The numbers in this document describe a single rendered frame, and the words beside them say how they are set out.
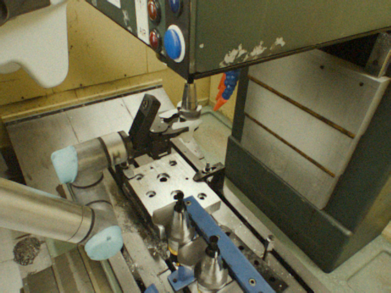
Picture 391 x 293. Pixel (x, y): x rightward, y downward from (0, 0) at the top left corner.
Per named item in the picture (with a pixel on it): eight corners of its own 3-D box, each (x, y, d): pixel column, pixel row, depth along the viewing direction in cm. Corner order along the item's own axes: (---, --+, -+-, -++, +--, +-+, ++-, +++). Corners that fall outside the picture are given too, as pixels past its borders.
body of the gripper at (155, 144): (160, 138, 83) (118, 153, 77) (158, 112, 77) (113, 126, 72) (174, 153, 78) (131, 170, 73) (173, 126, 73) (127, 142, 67)
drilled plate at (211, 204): (160, 239, 93) (160, 229, 90) (124, 182, 112) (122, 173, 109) (220, 209, 104) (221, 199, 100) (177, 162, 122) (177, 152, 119)
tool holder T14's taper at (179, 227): (194, 232, 62) (195, 211, 57) (175, 242, 60) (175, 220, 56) (184, 217, 65) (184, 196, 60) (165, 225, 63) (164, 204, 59)
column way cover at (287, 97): (319, 213, 109) (380, 82, 76) (236, 144, 139) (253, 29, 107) (328, 208, 111) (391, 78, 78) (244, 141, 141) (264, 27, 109)
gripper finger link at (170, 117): (182, 121, 87) (158, 133, 81) (182, 102, 83) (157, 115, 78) (190, 125, 85) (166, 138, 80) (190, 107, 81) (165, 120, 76)
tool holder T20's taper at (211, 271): (227, 276, 55) (231, 256, 50) (206, 288, 53) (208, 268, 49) (215, 256, 58) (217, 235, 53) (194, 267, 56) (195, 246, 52)
